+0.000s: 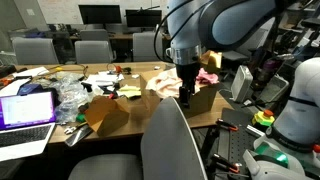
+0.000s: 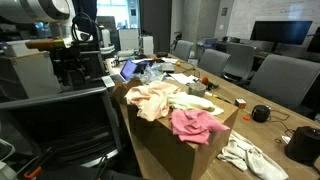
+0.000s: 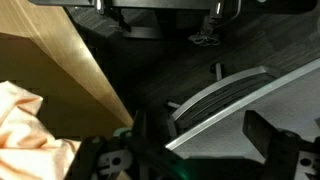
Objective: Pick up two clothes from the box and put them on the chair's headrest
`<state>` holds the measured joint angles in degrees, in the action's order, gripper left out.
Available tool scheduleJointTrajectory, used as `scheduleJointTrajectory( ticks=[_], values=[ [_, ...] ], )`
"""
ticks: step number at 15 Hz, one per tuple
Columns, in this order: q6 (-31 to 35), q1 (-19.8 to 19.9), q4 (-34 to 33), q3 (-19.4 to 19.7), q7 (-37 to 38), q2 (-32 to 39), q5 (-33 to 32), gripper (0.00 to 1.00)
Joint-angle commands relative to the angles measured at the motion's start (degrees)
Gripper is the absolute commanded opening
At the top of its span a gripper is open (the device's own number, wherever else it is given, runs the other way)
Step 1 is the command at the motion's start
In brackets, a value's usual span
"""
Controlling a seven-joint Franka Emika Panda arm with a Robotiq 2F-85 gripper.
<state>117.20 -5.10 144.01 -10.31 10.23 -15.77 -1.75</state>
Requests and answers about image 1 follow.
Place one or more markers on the silver laptop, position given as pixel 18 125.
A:
pixel 26 124

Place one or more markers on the small open cardboard box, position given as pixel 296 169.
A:
pixel 106 115

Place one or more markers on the yellow green sticky cloth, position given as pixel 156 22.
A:
pixel 129 91

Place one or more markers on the grey chair far left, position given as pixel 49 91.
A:
pixel 33 51

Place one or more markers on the grey chair right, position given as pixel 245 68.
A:
pixel 146 45

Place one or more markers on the black monitor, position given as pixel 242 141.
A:
pixel 143 18
pixel 100 14

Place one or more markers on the large cardboard box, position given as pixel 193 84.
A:
pixel 201 101

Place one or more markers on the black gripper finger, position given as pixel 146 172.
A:
pixel 183 96
pixel 191 92

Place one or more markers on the pink cloth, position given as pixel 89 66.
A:
pixel 204 77

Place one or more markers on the grey office chair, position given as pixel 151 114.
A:
pixel 168 152

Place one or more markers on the yellow emergency stop button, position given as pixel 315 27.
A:
pixel 265 118

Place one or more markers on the black monitor left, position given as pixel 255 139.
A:
pixel 100 14

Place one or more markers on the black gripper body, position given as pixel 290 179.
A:
pixel 188 74

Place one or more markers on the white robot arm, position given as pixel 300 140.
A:
pixel 219 25

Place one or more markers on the crumpled clear plastic bag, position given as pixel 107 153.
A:
pixel 71 94

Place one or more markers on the black monitor right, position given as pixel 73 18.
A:
pixel 143 18

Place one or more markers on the white space heater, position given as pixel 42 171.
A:
pixel 241 83

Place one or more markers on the grey chair middle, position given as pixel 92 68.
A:
pixel 93 52

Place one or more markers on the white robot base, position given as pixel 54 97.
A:
pixel 287 150

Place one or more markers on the peach cloth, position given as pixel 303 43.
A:
pixel 165 84

